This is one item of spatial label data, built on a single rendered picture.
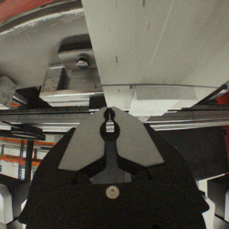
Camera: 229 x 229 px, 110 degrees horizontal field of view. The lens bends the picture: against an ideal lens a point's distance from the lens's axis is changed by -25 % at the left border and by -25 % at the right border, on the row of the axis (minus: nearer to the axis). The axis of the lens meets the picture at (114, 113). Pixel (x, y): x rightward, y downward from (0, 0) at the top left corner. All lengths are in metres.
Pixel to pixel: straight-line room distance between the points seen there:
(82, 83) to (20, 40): 0.17
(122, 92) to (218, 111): 0.63
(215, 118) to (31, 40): 0.77
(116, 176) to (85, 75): 0.63
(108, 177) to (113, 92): 0.65
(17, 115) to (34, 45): 0.50
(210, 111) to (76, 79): 0.63
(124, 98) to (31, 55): 0.25
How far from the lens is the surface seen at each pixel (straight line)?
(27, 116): 0.67
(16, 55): 0.35
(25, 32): 0.28
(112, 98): 0.17
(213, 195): 0.35
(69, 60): 0.25
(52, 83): 0.28
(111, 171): 0.74
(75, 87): 0.24
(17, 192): 0.34
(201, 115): 0.63
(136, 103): 0.19
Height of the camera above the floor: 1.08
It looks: 19 degrees down
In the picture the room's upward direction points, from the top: 179 degrees clockwise
